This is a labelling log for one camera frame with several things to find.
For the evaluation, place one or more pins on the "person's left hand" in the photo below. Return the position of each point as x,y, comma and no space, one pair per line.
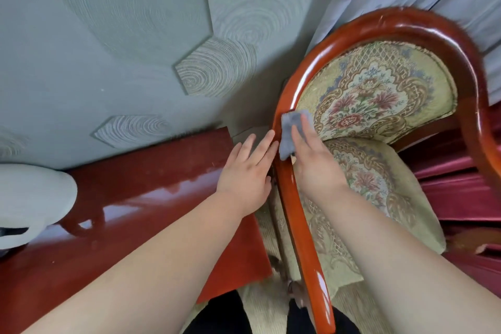
246,181

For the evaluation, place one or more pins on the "person's right hand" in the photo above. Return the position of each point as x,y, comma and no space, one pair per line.
317,173

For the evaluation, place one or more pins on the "grey-blue cleaning cloth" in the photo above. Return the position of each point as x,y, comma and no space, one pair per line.
287,130

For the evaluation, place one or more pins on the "floral upholstered wooden armchair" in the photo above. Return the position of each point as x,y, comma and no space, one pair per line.
375,91

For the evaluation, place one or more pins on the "person's right forearm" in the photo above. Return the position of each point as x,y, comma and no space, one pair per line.
411,275

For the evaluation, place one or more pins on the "person's left forearm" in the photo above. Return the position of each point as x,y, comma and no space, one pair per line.
148,275

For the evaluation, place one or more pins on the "person's black trousers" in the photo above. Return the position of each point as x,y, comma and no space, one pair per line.
223,318

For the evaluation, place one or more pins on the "red wooden table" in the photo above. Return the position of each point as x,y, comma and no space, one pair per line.
137,208

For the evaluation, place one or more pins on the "red satin curtain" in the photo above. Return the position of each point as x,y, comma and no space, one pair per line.
462,196

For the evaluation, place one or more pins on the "white electric kettle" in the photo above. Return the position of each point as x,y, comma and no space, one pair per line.
31,200

